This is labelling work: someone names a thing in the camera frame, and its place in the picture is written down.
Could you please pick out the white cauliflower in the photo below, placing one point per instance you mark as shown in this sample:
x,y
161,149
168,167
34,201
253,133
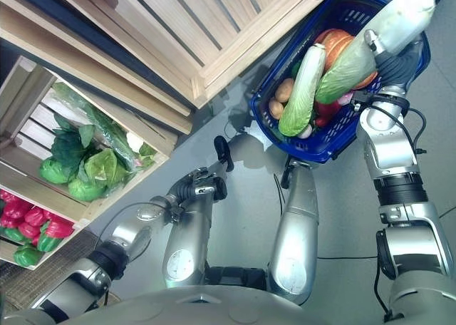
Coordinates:
x,y
133,141

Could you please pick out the round green cabbage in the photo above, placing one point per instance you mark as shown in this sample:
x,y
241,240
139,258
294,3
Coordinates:
x,y
54,171
86,191

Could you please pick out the brown potato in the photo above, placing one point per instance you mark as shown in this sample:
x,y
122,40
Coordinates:
x,y
276,108
284,90

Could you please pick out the blue plastic shopping basket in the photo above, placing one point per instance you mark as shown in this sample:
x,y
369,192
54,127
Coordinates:
x,y
331,139

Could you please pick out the large napa cabbage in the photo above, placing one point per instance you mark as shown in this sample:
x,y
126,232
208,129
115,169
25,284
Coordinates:
x,y
402,22

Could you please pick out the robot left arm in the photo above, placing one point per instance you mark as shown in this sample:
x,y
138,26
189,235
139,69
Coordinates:
x,y
124,234

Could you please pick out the robot silver torso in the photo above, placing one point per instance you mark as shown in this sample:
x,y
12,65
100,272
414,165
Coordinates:
x,y
199,307

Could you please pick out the light green lettuce head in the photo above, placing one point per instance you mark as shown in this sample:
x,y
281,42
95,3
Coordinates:
x,y
105,168

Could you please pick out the red bell pepper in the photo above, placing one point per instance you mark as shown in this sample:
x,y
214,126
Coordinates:
x,y
58,228
29,230
35,216
14,207
327,113

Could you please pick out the large empty wooden crate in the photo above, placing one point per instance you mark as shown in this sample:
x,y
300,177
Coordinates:
x,y
199,25

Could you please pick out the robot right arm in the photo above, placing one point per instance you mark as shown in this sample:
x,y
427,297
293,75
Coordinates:
x,y
392,150

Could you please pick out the bagged green vegetables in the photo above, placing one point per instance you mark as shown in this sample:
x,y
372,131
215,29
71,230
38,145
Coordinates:
x,y
103,125

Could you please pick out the dark green leafy spinach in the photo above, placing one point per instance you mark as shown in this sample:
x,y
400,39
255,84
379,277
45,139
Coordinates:
x,y
71,143

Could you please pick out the wooden crate with peppers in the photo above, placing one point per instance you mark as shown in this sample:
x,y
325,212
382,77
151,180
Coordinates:
x,y
64,243

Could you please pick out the white round radish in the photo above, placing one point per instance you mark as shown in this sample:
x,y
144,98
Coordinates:
x,y
305,132

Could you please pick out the wooden crate with greens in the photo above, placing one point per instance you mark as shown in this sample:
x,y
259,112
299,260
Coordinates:
x,y
28,107

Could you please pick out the purple onion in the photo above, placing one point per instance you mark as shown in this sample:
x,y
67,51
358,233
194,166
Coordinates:
x,y
345,98

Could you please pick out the robot left leg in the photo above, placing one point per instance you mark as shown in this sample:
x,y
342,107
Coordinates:
x,y
185,239

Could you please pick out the slim napa cabbage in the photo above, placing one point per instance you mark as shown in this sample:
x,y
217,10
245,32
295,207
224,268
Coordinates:
x,y
303,93

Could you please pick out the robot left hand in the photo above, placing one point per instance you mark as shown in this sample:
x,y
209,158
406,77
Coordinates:
x,y
185,193

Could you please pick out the wooden shelf board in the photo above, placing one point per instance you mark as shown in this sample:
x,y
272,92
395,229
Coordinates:
x,y
89,65

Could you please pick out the orange pumpkin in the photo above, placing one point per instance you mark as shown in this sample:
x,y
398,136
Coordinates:
x,y
336,45

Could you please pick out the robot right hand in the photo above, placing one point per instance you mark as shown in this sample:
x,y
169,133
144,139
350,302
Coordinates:
x,y
395,70

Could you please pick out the woven brown floor mat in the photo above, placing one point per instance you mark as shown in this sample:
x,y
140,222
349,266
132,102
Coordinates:
x,y
39,271

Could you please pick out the green bell pepper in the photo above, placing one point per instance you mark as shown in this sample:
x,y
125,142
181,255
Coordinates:
x,y
13,234
26,256
48,242

